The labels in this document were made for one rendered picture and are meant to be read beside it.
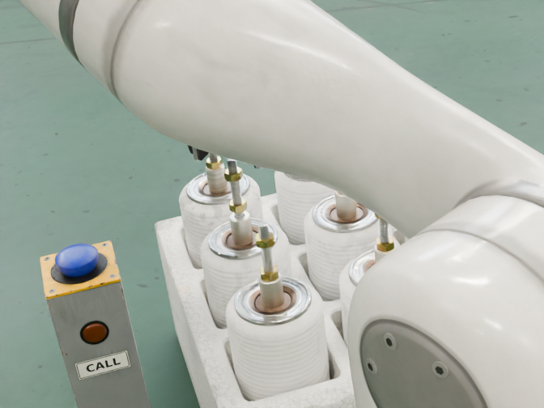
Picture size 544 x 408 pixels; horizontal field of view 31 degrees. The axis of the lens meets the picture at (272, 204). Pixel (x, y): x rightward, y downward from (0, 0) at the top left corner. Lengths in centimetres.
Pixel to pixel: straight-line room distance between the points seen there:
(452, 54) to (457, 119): 167
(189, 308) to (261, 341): 18
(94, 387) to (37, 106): 117
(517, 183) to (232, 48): 13
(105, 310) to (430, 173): 57
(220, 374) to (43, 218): 74
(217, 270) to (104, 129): 93
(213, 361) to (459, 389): 68
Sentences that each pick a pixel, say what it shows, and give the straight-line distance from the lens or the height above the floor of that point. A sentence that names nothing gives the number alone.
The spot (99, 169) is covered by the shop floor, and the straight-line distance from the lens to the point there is 177.
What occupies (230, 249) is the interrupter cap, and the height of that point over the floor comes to 25.
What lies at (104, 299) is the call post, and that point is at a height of 30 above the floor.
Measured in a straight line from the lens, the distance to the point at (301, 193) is 113.
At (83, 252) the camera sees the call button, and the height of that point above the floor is 33.
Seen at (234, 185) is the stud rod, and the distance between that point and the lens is 100.
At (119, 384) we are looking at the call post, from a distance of 98.
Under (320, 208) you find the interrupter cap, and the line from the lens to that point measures 107.
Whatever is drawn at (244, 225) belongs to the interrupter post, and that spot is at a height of 27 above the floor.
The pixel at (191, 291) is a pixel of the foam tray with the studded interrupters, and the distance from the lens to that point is 110.
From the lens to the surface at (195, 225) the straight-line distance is 112.
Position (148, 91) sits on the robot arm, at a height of 65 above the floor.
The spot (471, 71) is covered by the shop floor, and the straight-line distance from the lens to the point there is 198.
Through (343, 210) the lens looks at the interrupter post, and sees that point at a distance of 105.
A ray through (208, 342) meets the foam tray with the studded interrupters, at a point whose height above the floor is 18.
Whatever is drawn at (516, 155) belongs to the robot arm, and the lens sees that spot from 38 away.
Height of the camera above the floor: 82
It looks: 31 degrees down
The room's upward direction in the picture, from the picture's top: 7 degrees counter-clockwise
